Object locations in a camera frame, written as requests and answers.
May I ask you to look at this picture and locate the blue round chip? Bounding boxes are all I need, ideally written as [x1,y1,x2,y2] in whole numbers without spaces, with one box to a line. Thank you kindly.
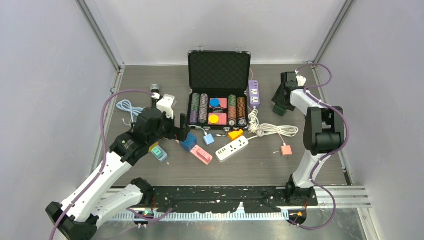
[209,98,221,108]

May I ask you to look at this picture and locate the yellow cube adapter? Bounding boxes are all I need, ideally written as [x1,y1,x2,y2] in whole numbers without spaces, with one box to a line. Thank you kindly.
[148,141,159,152]

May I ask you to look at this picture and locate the teal small cube adapter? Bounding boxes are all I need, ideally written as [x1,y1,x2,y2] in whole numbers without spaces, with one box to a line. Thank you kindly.
[151,148,163,159]

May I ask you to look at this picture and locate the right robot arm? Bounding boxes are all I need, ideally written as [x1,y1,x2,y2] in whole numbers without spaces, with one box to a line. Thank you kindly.
[272,71,345,205]

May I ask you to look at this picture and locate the white power strip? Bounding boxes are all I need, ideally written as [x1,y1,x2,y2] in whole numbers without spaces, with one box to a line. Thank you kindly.
[215,136,249,163]

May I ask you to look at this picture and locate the purple power strip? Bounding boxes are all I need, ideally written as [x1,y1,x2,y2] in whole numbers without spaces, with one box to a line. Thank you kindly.
[248,80,260,109]

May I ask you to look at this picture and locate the light blue power strip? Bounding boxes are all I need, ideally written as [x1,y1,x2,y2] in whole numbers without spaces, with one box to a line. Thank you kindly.
[150,145,168,162]

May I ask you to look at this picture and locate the orange yellow toy block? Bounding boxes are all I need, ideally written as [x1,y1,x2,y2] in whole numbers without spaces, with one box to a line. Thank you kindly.
[227,129,244,141]

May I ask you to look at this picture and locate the yellow round chip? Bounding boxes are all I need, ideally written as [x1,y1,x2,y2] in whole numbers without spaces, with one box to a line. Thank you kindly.
[208,114,220,124]

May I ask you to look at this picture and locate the blue cube socket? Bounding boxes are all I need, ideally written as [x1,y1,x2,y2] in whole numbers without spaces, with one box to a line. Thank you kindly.
[179,132,198,152]

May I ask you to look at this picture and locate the black cylinder tube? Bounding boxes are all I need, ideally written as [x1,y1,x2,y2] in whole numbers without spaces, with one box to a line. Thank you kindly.
[150,83,161,107]

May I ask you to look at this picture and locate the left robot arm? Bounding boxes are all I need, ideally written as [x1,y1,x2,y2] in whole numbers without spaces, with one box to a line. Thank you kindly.
[46,107,190,240]

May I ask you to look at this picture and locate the black poker chip case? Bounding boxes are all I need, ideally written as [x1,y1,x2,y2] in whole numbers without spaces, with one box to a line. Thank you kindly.
[187,50,251,130]

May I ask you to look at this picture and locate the light blue usb charger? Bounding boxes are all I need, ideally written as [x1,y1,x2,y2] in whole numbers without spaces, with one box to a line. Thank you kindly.
[203,134,215,146]

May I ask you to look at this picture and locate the pink power strip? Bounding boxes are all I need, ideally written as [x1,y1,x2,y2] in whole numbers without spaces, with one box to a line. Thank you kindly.
[190,145,213,166]

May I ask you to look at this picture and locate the pink square adapter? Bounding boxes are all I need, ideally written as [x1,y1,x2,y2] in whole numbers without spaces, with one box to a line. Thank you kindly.
[197,148,211,161]

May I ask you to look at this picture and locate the dark green cube adapter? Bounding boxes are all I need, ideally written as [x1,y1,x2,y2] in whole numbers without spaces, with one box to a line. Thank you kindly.
[272,104,287,117]

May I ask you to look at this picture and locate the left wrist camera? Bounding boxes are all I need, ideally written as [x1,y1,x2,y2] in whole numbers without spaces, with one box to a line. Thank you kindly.
[152,93,177,120]

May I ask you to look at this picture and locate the white coiled cable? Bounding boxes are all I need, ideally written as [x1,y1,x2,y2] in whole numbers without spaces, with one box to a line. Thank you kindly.
[247,106,300,138]

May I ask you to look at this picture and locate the salmon pink plug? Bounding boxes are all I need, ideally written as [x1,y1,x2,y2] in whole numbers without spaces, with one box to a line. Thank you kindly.
[280,144,293,158]

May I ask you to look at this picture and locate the light blue coiled cable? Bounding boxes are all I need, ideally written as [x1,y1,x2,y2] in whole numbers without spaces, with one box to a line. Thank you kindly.
[116,99,145,127]

